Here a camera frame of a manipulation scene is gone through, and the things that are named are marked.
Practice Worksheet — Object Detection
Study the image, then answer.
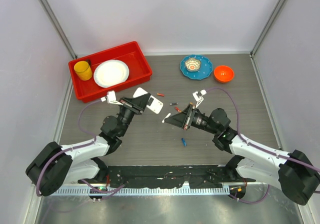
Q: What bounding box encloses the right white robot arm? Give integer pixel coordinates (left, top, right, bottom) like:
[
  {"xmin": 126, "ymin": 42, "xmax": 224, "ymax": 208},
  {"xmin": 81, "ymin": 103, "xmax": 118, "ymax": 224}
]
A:
[{"xmin": 163, "ymin": 104, "xmax": 320, "ymax": 206}]

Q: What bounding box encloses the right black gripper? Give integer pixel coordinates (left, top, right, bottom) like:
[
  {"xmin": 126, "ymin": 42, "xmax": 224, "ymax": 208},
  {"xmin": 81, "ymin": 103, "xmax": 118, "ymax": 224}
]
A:
[{"xmin": 165, "ymin": 103, "xmax": 219, "ymax": 135}]

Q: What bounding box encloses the white battery cover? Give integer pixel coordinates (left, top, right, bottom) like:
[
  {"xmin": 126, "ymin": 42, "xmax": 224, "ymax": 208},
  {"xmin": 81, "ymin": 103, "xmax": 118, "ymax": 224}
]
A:
[{"xmin": 161, "ymin": 113, "xmax": 171, "ymax": 123}]

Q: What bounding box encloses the red plastic bin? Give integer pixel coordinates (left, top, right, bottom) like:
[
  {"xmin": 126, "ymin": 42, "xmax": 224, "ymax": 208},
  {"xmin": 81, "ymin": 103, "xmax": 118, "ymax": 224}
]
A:
[{"xmin": 68, "ymin": 41, "xmax": 153, "ymax": 103}]

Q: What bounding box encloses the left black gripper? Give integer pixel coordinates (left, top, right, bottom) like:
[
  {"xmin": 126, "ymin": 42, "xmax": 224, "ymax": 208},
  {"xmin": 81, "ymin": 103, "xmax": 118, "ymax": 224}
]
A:
[{"xmin": 117, "ymin": 93, "xmax": 150, "ymax": 137}]

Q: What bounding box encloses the small patterned bowl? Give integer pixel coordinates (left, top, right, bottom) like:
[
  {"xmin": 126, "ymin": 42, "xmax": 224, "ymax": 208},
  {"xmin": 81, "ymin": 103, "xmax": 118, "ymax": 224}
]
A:
[{"xmin": 184, "ymin": 57, "xmax": 201, "ymax": 72}]

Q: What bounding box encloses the blue plate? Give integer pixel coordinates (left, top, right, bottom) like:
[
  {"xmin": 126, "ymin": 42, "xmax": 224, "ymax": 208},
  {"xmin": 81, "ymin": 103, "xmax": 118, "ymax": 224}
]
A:
[{"xmin": 180, "ymin": 54, "xmax": 214, "ymax": 81}]

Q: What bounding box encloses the orange bowl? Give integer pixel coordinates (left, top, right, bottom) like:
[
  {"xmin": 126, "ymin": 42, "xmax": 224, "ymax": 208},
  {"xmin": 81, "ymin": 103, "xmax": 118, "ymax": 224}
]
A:
[{"xmin": 213, "ymin": 65, "xmax": 235, "ymax": 83}]

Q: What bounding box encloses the white remote control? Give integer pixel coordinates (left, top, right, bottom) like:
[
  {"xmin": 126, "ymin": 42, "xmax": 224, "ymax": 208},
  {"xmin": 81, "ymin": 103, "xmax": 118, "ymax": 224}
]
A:
[{"xmin": 133, "ymin": 87, "xmax": 164, "ymax": 114}]

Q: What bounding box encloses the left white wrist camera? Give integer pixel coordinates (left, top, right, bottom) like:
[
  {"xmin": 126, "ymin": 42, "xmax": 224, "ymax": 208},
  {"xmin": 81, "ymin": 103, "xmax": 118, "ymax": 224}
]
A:
[{"xmin": 100, "ymin": 90, "xmax": 122, "ymax": 105}]

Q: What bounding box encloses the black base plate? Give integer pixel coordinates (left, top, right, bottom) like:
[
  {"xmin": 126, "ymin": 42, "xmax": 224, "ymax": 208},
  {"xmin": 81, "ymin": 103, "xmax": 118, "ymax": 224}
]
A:
[{"xmin": 86, "ymin": 165, "xmax": 244, "ymax": 189}]

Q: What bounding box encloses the blue battery centre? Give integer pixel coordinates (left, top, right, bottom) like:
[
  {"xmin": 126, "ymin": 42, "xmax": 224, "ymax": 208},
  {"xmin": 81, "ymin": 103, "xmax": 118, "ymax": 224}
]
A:
[{"xmin": 181, "ymin": 138, "xmax": 187, "ymax": 147}]

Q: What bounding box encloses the white slotted cable duct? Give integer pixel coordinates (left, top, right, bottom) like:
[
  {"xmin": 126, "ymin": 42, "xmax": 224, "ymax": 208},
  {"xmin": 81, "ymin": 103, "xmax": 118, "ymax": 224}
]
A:
[{"xmin": 52, "ymin": 185, "xmax": 230, "ymax": 197}]

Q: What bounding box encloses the white paper plate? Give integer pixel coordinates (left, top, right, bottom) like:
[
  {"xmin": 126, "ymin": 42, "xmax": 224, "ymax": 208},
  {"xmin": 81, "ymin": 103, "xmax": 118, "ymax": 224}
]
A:
[{"xmin": 93, "ymin": 59, "xmax": 130, "ymax": 88}]

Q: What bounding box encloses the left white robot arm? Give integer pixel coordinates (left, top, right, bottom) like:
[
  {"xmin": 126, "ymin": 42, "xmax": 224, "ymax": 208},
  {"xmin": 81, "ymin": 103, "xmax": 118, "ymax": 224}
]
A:
[{"xmin": 25, "ymin": 91, "xmax": 154, "ymax": 197}]

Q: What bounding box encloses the yellow cup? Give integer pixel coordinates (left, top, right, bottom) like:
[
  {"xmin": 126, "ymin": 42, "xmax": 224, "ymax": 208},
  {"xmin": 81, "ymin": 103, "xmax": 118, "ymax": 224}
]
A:
[{"xmin": 73, "ymin": 61, "xmax": 93, "ymax": 81}]

